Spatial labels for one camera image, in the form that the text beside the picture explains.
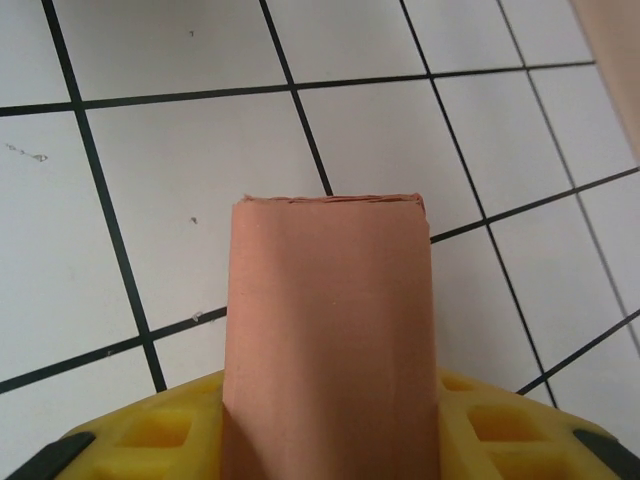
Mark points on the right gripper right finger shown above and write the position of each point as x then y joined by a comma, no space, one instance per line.
525,440

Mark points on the peach paper box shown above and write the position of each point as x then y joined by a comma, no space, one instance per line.
330,325

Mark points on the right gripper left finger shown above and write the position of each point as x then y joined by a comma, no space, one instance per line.
150,440

